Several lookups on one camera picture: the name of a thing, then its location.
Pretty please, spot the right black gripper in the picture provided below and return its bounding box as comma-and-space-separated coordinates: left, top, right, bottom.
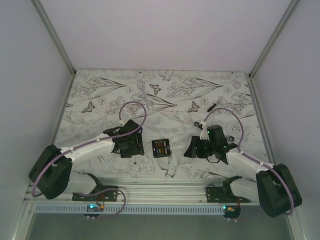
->
184, 136, 216, 159

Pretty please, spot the black fuse box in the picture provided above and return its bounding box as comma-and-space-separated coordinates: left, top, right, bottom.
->
151, 139, 171, 159

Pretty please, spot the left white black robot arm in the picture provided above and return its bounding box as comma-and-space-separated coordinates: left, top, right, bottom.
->
28, 119, 144, 201

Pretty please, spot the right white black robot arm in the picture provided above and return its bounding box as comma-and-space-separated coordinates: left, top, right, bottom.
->
184, 123, 303, 218

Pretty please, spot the ratchet wrench tool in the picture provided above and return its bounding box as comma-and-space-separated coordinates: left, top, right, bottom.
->
193, 122, 203, 129

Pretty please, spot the small black screwdriver bit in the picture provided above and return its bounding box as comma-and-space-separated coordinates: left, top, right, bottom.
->
207, 103, 217, 113

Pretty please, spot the silver open-end wrench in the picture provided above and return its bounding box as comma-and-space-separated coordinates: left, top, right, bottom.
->
137, 82, 153, 110

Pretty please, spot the right green controller board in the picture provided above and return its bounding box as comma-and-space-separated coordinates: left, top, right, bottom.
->
223, 205, 241, 222

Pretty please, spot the green controller board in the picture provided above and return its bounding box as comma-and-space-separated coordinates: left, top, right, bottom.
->
223, 205, 241, 222
83, 203, 104, 220

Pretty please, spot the left green controller board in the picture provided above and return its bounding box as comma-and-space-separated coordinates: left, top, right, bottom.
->
83, 203, 104, 220

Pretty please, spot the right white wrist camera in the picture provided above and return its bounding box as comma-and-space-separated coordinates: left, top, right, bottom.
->
199, 121, 210, 141

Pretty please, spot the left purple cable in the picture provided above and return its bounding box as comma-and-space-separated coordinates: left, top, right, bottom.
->
31, 101, 148, 198

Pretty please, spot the purple cable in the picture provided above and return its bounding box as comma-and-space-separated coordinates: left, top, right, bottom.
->
203, 107, 295, 216
31, 101, 148, 198

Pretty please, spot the aluminium mounting rail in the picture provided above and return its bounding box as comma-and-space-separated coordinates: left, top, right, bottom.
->
23, 176, 298, 205

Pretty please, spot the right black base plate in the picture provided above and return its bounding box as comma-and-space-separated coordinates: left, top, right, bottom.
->
205, 184, 251, 204

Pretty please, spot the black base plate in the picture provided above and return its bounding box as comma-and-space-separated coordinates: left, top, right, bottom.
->
71, 185, 119, 203
205, 184, 251, 204

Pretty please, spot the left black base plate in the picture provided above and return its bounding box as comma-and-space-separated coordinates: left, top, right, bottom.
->
71, 185, 119, 203

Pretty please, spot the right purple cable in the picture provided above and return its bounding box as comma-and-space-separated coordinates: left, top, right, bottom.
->
203, 107, 295, 216

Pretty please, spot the slotted grey cable duct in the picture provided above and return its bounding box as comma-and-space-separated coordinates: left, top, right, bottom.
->
34, 203, 224, 216

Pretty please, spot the left aluminium frame post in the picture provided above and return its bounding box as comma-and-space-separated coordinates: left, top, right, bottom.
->
30, 0, 77, 76

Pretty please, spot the aluminium frame post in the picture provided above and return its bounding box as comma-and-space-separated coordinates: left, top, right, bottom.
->
30, 0, 77, 76
248, 0, 301, 79

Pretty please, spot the right aluminium frame post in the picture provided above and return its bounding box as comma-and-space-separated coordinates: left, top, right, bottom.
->
248, 0, 301, 79

